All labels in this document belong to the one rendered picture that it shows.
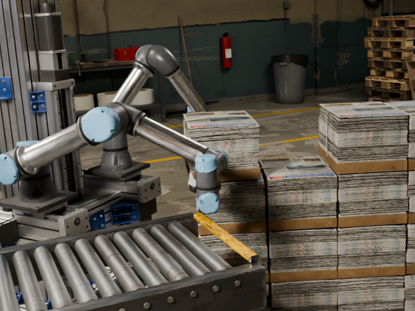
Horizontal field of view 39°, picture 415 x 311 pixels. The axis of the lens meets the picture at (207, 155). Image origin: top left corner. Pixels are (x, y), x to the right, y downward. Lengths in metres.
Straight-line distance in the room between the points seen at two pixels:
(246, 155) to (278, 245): 0.41
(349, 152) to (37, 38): 1.37
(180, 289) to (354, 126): 1.13
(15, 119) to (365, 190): 1.49
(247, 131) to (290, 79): 7.14
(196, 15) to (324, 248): 7.19
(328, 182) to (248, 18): 7.48
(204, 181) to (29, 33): 1.03
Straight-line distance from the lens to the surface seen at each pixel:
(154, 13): 9.16
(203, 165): 1.95
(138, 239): 1.97
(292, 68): 9.42
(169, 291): 1.58
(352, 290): 2.65
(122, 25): 9.02
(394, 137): 2.48
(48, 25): 2.54
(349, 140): 2.43
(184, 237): 1.94
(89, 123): 2.03
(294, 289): 2.60
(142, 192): 2.65
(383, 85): 9.01
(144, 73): 2.89
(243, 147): 2.36
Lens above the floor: 1.50
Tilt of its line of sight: 14 degrees down
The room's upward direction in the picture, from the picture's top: 3 degrees counter-clockwise
